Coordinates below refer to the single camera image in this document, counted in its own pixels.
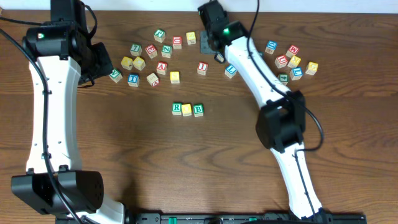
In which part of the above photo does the green B block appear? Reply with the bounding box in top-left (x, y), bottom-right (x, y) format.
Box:
top-left (193, 104), bottom-right (204, 117)

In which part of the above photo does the yellow O block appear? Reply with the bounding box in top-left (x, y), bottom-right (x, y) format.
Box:
top-left (182, 104), bottom-right (192, 116)

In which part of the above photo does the green R block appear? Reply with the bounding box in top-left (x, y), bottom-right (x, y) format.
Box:
top-left (172, 103), bottom-right (182, 115)

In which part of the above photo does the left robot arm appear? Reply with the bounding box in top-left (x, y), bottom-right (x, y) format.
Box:
top-left (11, 17), bottom-right (132, 223)

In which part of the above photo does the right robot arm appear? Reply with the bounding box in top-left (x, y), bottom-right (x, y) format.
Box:
top-left (204, 21), bottom-right (323, 221)

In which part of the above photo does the green V block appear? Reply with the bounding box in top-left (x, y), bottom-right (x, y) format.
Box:
top-left (109, 69), bottom-right (123, 83)

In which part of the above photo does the blue 2 block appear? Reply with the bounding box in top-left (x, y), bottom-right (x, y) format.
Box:
top-left (216, 53), bottom-right (224, 63)

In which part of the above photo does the yellow block top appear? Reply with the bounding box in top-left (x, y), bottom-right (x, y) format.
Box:
top-left (186, 32), bottom-right (197, 45)

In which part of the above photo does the yellow block far left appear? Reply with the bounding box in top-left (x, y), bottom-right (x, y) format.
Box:
top-left (121, 57), bottom-right (133, 70)

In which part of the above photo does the red I block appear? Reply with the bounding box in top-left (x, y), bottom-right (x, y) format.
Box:
top-left (197, 62), bottom-right (208, 75)

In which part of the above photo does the blue L block centre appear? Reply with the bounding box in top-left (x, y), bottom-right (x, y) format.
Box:
top-left (224, 64), bottom-right (237, 78)

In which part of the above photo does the blue l block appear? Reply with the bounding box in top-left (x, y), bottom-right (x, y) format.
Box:
top-left (224, 64), bottom-right (237, 78)
top-left (289, 67), bottom-right (303, 80)

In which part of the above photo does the blue T block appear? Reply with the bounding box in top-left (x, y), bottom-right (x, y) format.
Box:
top-left (127, 74), bottom-right (140, 87)

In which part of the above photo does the green 7 block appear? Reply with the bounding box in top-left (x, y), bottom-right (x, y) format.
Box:
top-left (130, 44), bottom-right (142, 57)

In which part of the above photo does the yellow C block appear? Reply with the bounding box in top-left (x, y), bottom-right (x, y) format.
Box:
top-left (133, 57), bottom-right (146, 71)

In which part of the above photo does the red U block left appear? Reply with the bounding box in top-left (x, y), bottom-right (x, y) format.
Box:
top-left (172, 36), bottom-right (182, 49)

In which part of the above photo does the red u block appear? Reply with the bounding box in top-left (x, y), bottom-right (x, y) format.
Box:
top-left (275, 55), bottom-right (289, 68)
top-left (172, 36), bottom-right (182, 49)

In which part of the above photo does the red E block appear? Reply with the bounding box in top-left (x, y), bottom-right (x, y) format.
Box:
top-left (145, 44), bottom-right (158, 58)

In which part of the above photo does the green Z block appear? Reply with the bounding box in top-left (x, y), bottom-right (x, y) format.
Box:
top-left (161, 45), bottom-right (172, 58)

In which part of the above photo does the plain wood red block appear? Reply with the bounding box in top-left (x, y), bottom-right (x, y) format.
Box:
top-left (147, 73), bottom-right (160, 87)

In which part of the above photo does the green J block top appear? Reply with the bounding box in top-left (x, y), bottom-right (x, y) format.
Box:
top-left (154, 29), bottom-right (166, 43)

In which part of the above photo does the yellow block centre left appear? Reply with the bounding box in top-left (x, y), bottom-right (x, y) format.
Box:
top-left (170, 71), bottom-right (180, 84)

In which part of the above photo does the red A block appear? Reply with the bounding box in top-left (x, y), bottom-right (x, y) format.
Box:
top-left (156, 62), bottom-right (167, 75)

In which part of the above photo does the red U block right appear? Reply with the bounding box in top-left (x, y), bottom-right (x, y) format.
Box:
top-left (275, 55), bottom-right (289, 68)

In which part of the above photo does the red M block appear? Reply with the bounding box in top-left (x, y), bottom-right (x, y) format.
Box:
top-left (285, 45), bottom-right (299, 58)

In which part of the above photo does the green 4 block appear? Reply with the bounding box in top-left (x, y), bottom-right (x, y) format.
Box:
top-left (278, 74), bottom-right (289, 85)

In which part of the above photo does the yellow X block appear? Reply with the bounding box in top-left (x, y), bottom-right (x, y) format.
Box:
top-left (287, 55), bottom-right (301, 68)

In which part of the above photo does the blue L block right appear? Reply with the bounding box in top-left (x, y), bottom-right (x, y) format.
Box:
top-left (289, 67), bottom-right (303, 80)

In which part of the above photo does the yellow G block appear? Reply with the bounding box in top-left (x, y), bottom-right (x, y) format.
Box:
top-left (305, 62), bottom-right (318, 75)

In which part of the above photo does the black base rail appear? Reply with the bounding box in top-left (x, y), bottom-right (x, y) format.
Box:
top-left (125, 213), bottom-right (367, 224)

